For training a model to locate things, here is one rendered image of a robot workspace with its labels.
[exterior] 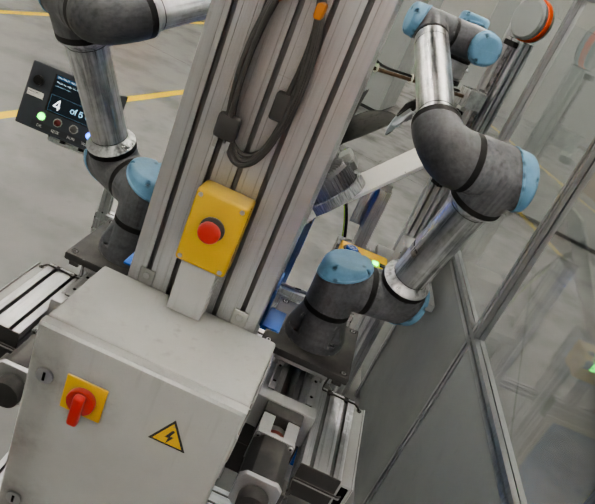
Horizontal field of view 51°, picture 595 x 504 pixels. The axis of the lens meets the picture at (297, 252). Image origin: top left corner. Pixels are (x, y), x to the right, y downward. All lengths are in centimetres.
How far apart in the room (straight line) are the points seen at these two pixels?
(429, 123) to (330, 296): 46
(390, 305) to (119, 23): 81
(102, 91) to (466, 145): 77
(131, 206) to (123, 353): 56
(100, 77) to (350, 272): 68
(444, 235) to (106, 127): 78
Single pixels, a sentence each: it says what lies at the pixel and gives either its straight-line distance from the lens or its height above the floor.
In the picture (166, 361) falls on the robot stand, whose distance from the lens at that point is 98.
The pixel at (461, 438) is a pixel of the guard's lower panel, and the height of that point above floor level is 84.
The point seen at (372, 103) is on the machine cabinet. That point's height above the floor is 11.
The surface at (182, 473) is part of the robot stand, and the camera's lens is 106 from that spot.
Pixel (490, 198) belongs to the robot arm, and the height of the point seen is 156.
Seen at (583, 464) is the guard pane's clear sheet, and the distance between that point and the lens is 136.
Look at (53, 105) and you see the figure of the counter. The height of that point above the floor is 116.
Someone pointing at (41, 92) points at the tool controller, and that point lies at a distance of 201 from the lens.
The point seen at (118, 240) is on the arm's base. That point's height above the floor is 109.
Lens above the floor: 185
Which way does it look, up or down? 26 degrees down
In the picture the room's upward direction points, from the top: 24 degrees clockwise
